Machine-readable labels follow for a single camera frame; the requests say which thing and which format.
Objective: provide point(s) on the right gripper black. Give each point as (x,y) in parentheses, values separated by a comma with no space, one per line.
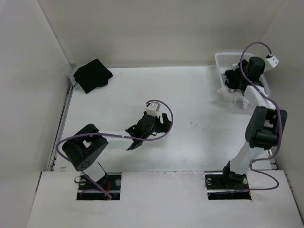
(262,69)

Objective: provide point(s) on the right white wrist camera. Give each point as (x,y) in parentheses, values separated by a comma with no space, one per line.
(271,61)

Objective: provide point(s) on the white tank top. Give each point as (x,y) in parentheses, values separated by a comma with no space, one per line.
(233,96)

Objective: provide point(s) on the folded black tank top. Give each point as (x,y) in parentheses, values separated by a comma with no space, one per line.
(92,75)

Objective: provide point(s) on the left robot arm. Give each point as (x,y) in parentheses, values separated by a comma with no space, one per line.
(84,148)

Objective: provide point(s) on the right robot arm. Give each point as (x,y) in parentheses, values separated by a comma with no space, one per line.
(265,127)

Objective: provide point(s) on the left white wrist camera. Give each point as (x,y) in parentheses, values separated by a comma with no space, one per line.
(152,109)

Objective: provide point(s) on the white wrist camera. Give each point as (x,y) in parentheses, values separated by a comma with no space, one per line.
(271,61)
(152,109)

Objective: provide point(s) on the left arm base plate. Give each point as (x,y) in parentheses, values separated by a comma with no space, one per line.
(111,183)

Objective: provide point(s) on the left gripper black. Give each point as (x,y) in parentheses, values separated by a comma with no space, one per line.
(163,127)

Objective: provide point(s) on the white plastic basket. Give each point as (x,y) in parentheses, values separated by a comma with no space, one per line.
(226,61)

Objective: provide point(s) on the black tank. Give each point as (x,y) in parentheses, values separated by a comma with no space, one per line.
(92,75)
(235,79)

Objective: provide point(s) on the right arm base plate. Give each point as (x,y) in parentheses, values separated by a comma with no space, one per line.
(218,189)

